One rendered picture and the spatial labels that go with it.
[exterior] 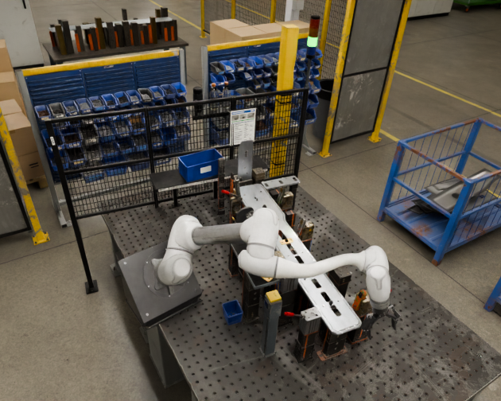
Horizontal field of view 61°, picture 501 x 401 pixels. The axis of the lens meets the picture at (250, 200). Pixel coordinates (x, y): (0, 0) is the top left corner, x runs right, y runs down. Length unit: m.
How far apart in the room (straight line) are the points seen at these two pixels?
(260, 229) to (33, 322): 2.31
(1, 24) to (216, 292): 6.77
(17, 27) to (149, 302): 6.74
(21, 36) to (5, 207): 4.86
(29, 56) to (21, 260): 5.10
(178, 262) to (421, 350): 1.46
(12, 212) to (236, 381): 2.70
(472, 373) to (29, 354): 2.92
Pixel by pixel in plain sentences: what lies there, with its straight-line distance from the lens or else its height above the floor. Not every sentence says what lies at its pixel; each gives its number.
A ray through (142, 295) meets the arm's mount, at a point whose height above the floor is 0.87.
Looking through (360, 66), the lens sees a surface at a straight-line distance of 5.47.
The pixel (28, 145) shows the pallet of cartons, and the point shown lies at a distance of 4.99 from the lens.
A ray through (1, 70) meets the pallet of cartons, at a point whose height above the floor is 0.77.
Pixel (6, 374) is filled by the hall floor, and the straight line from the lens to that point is 3.58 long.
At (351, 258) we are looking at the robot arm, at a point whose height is 1.37.
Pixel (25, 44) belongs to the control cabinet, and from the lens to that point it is 8.71.
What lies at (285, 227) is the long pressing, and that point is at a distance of 2.78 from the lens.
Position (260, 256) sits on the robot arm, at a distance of 1.95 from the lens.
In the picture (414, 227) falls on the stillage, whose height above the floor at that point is 0.16.
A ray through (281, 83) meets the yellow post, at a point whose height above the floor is 1.60.
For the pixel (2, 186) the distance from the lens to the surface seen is 4.16.
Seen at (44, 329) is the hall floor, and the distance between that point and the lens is 3.72.
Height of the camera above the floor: 2.77
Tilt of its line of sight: 36 degrees down
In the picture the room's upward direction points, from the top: 3 degrees clockwise
